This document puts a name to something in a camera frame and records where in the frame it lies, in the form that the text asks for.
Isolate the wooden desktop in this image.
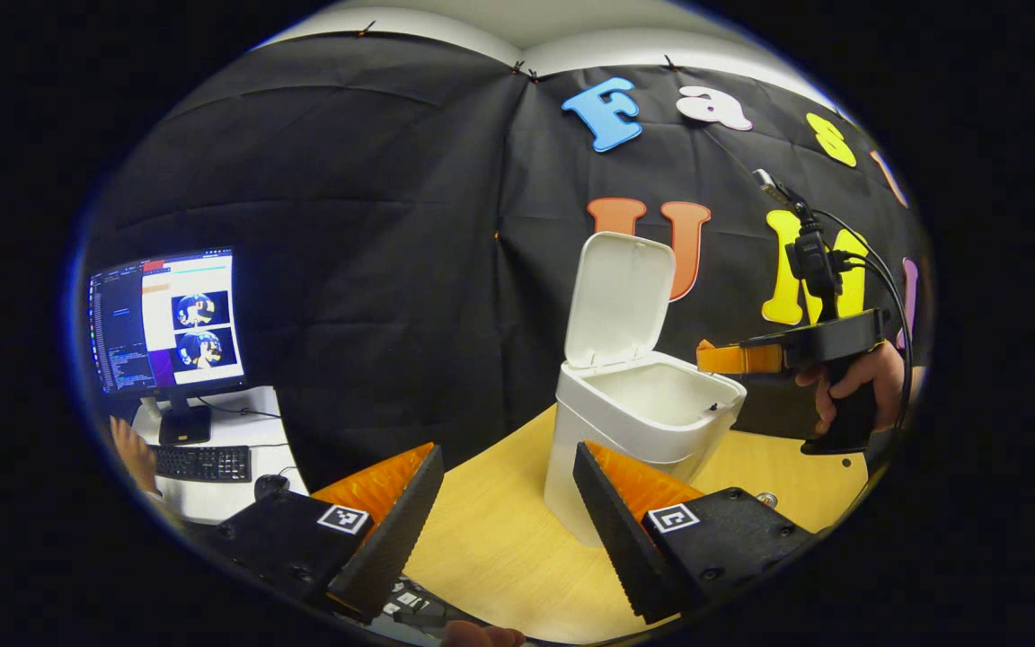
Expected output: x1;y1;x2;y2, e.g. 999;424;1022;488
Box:
401;403;871;644

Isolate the computer monitor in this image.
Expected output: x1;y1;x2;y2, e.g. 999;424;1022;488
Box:
86;247;247;447

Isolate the white desktop garbage bin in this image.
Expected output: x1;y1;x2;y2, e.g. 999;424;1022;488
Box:
543;231;748;547

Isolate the white side desk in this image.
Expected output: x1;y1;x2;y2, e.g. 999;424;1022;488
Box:
129;386;312;527

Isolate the black keyboard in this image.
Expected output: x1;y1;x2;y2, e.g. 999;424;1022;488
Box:
151;444;254;484

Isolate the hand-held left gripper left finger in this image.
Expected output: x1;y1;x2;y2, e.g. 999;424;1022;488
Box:
212;442;445;625

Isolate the black backdrop cloth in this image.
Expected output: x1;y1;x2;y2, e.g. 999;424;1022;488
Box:
82;31;932;495

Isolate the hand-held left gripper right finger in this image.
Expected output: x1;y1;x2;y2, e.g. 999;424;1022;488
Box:
573;440;815;625

